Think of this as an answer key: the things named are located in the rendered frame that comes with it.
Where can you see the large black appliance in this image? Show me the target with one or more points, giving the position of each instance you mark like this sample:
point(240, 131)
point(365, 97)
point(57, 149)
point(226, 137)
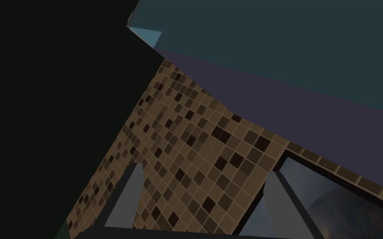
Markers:
point(52, 113)

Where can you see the black-framed window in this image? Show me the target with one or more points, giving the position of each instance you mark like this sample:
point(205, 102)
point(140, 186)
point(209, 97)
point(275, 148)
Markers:
point(341, 212)

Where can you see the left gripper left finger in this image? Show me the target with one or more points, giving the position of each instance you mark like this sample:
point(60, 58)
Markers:
point(125, 202)

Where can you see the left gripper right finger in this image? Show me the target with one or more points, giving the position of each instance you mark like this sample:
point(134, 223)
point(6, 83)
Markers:
point(283, 209)

